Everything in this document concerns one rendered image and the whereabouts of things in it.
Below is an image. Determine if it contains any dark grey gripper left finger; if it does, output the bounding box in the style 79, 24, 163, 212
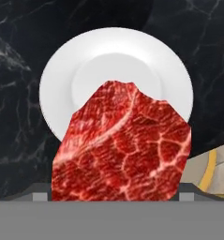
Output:
10, 183, 52, 203

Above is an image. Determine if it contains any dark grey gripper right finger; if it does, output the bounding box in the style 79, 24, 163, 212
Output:
176, 183, 223, 203

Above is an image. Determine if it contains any raw red marbled steak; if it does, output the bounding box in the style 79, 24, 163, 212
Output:
51, 80, 192, 203

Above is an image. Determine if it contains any beige tray with yellow rim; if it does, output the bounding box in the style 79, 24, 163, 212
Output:
180, 141, 224, 201

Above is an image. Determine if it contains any round white plate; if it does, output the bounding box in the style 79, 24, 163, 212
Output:
38, 26, 194, 143

